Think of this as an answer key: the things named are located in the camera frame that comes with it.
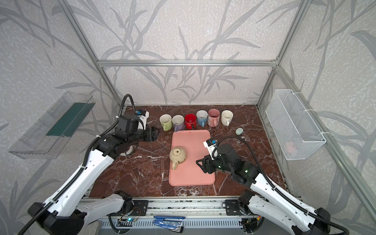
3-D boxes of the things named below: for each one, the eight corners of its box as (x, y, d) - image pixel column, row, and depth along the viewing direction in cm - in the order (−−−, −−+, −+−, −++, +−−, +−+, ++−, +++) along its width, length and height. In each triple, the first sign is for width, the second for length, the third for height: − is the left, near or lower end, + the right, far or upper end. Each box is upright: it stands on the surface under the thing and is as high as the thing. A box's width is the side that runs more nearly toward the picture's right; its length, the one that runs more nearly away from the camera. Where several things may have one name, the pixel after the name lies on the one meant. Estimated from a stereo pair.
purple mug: (171, 133, 105) (170, 127, 98) (173, 121, 112) (172, 114, 106) (183, 133, 105) (182, 127, 98) (184, 121, 112) (183, 114, 106)
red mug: (185, 131, 106) (184, 124, 99) (185, 121, 112) (185, 113, 106) (195, 131, 106) (195, 124, 99) (196, 121, 112) (196, 113, 106)
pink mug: (208, 130, 106) (209, 121, 97) (207, 118, 114) (208, 108, 105) (219, 130, 106) (221, 121, 98) (217, 118, 114) (219, 108, 105)
